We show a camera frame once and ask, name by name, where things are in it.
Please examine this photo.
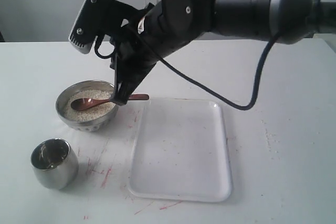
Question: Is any small steel cup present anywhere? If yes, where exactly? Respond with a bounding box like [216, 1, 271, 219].
[30, 138, 79, 190]

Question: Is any white plastic tray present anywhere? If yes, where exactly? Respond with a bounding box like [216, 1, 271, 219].
[128, 98, 232, 202]

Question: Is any black cable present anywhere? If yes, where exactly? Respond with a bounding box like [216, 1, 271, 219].
[94, 24, 281, 111]

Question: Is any brown wooden spoon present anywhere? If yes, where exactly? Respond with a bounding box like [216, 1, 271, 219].
[70, 93, 150, 112]

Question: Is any steel bowl of rice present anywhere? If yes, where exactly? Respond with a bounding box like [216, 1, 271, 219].
[56, 80, 119, 132]

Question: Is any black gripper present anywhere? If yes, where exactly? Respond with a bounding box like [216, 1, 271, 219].
[110, 0, 214, 105]

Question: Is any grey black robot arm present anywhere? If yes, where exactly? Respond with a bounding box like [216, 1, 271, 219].
[111, 0, 335, 111]

